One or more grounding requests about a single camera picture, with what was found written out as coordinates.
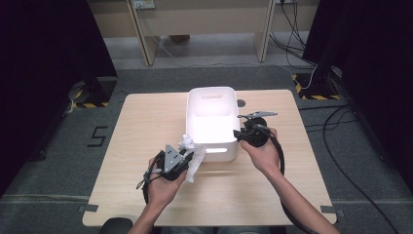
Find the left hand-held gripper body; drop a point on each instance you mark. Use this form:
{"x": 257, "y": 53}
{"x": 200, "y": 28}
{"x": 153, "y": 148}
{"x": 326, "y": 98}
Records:
{"x": 172, "y": 162}

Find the black chair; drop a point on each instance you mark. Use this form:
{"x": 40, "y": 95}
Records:
{"x": 115, "y": 226}

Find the person's grey trousers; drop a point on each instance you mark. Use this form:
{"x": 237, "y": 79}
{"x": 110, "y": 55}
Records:
{"x": 220, "y": 230}

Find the white plastic storage box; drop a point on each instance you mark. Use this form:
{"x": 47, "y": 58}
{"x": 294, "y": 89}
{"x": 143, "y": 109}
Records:
{"x": 212, "y": 130}

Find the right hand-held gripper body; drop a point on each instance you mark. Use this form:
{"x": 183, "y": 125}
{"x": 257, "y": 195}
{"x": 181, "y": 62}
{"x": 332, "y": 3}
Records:
{"x": 258, "y": 135}

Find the beige wooden desk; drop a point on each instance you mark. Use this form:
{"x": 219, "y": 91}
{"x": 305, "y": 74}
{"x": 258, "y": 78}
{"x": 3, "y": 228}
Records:
{"x": 201, "y": 19}

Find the person's left hand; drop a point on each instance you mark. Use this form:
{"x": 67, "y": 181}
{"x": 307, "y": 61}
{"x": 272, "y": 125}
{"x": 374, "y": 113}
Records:
{"x": 164, "y": 191}

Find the person's right hand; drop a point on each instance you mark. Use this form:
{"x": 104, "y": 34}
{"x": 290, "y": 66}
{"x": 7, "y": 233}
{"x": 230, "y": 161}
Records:
{"x": 266, "y": 161}

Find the grey tape strip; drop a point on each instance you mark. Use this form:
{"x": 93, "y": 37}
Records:
{"x": 88, "y": 208}
{"x": 331, "y": 210}

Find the round grey table grommet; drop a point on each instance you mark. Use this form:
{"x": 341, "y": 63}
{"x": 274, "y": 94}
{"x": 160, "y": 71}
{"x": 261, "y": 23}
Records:
{"x": 241, "y": 103}

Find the stand base with striped tape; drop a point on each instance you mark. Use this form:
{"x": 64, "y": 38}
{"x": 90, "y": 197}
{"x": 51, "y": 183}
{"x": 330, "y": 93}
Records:
{"x": 318, "y": 87}
{"x": 97, "y": 94}

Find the black curtain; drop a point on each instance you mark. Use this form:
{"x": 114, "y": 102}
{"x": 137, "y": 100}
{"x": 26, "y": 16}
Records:
{"x": 373, "y": 65}
{"x": 39, "y": 65}

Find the wall power socket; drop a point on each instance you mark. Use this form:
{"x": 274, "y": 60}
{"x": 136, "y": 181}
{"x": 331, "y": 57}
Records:
{"x": 143, "y": 4}

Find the white cloth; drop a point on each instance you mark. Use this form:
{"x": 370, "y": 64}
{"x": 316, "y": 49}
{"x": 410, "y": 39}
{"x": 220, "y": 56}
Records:
{"x": 198, "y": 162}

